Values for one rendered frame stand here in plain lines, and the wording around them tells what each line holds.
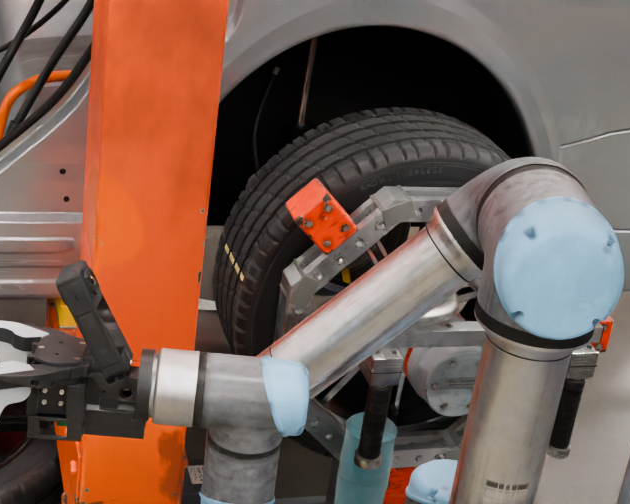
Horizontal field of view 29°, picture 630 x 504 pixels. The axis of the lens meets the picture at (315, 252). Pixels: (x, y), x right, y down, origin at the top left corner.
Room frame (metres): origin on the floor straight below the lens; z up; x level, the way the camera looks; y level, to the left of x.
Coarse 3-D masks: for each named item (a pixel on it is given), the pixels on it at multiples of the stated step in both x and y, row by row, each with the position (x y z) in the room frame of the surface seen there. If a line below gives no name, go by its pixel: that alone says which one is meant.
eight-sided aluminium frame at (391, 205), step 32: (384, 192) 1.88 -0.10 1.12; (416, 192) 1.90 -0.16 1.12; (448, 192) 1.92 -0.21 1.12; (384, 224) 1.84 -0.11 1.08; (320, 256) 1.82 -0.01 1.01; (352, 256) 1.82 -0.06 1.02; (288, 288) 1.81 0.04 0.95; (320, 288) 1.81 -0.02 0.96; (288, 320) 1.79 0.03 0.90; (320, 416) 1.82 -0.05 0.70; (416, 448) 1.89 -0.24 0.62; (448, 448) 1.91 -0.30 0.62
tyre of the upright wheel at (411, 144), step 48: (288, 144) 2.09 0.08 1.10; (336, 144) 2.02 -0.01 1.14; (384, 144) 1.99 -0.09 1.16; (432, 144) 1.98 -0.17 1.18; (480, 144) 2.05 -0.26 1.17; (288, 192) 1.94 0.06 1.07; (336, 192) 1.90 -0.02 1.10; (240, 240) 1.96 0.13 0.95; (288, 240) 1.87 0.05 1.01; (240, 288) 1.88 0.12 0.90; (240, 336) 1.86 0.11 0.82
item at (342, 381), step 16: (368, 256) 1.95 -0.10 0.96; (384, 256) 1.96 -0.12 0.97; (336, 288) 1.93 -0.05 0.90; (464, 288) 2.03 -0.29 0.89; (336, 384) 1.94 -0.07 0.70; (352, 384) 2.09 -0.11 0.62; (368, 384) 2.10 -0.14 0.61; (400, 384) 1.98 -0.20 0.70; (320, 400) 1.93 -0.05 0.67; (336, 400) 1.99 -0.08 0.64; (352, 400) 2.02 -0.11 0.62; (400, 400) 2.05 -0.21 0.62; (416, 400) 2.05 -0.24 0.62; (336, 416) 1.92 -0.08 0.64; (400, 416) 2.00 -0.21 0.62; (416, 416) 2.00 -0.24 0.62; (432, 416) 1.99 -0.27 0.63; (448, 416) 2.00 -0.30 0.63
